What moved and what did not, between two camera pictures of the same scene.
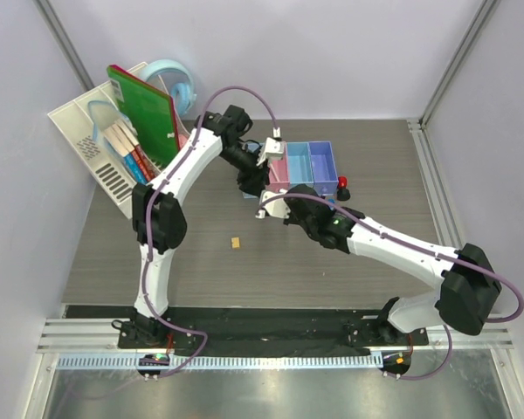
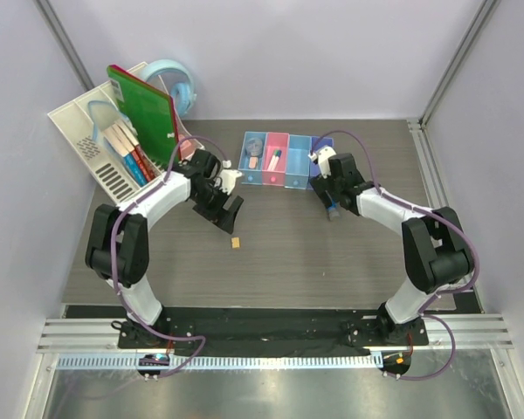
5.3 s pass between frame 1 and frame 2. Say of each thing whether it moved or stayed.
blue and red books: stayed
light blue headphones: stayed
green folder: stayed
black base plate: stayed
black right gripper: moved
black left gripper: moved
